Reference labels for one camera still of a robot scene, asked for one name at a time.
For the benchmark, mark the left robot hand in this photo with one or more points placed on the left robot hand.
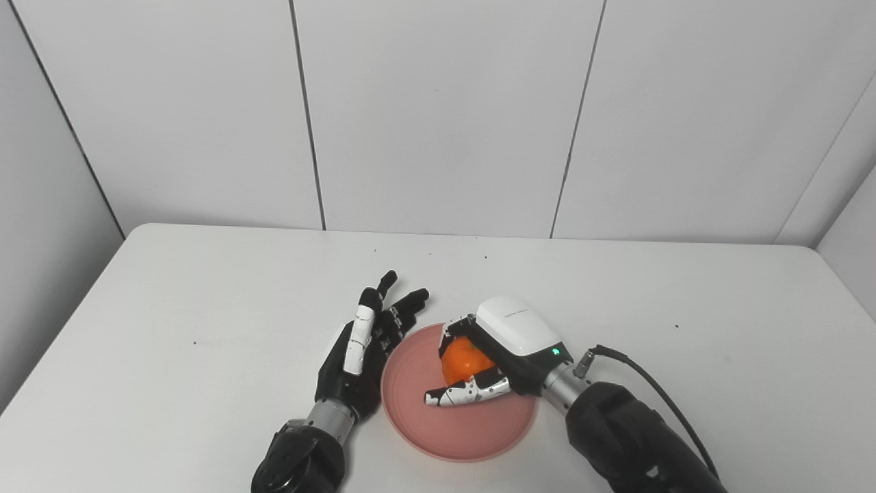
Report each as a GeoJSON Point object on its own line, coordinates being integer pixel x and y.
{"type": "Point", "coordinates": [359, 356]}

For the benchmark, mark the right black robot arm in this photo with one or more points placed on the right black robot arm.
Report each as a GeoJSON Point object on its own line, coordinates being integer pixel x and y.
{"type": "Point", "coordinates": [629, 438]}

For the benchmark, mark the pink plate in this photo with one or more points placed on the pink plate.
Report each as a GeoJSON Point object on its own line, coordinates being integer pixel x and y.
{"type": "Point", "coordinates": [438, 424]}

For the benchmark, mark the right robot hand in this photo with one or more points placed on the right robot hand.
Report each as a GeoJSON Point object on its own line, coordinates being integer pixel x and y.
{"type": "Point", "coordinates": [510, 342]}

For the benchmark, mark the orange fruit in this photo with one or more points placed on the orange fruit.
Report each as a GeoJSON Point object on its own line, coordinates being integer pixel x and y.
{"type": "Point", "coordinates": [462, 361]}

